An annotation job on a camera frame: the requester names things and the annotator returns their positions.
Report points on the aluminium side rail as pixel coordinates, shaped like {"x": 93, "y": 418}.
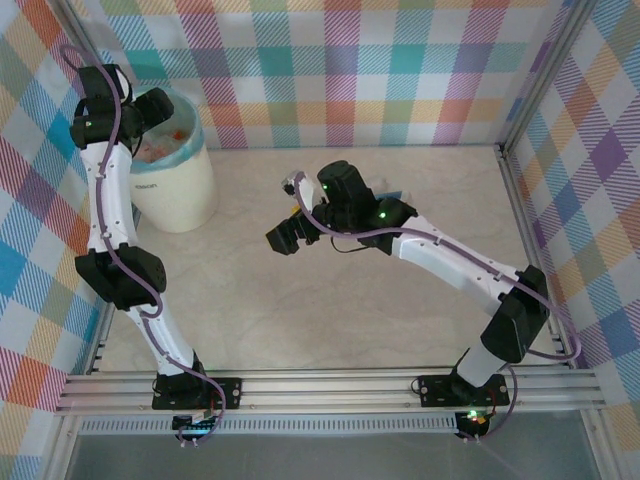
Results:
{"x": 100, "y": 340}
{"x": 525, "y": 220}

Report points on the clear bottle blue cap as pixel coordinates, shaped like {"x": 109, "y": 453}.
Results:
{"x": 395, "y": 193}

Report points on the aluminium frame post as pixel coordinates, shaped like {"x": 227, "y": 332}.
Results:
{"x": 550, "y": 65}
{"x": 80, "y": 25}

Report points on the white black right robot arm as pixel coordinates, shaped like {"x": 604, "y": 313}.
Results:
{"x": 450, "y": 260}

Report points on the aluminium mounting rail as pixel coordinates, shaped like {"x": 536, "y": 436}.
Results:
{"x": 325, "y": 392}

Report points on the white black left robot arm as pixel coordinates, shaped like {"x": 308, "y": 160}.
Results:
{"x": 112, "y": 190}

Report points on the teal bin liner bag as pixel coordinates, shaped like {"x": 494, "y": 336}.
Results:
{"x": 196, "y": 137}

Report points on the cream white plastic bin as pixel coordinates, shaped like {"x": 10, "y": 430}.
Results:
{"x": 175, "y": 195}

